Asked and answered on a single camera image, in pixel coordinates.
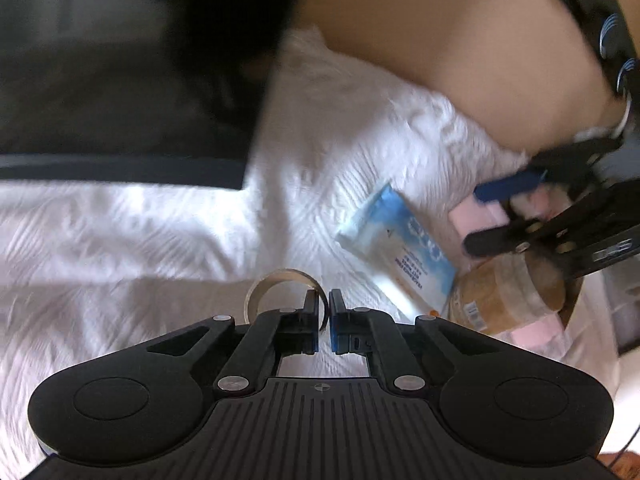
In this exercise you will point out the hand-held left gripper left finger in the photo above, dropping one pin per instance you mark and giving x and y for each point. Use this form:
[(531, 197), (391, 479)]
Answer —
[(312, 332)]

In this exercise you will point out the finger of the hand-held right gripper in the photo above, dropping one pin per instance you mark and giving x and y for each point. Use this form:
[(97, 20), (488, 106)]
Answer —
[(505, 187), (500, 240)]

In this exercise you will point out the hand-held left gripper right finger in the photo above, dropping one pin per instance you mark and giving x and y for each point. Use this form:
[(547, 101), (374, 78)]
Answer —
[(338, 332)]

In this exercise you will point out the pink cardboard box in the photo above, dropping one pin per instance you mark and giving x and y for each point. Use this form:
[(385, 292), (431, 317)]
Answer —
[(475, 220)]

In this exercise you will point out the pink cloth scrunchie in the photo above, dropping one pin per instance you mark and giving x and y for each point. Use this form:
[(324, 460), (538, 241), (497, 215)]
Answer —
[(537, 201)]

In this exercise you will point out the large clear plastic jar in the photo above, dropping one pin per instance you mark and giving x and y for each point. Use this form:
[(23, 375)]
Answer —
[(500, 295)]

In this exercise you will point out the blue wet wipes pack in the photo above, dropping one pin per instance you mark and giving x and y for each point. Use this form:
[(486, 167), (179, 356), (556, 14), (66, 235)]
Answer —
[(400, 245)]

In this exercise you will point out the white textured blanket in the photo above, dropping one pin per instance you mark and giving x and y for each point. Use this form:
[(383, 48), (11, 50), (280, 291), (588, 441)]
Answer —
[(150, 240)]

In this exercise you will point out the black patterned cloth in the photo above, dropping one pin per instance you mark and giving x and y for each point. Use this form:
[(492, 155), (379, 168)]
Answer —
[(617, 35)]

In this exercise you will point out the curved computer monitor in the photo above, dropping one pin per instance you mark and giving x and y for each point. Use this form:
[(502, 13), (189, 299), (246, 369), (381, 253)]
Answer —
[(100, 85)]

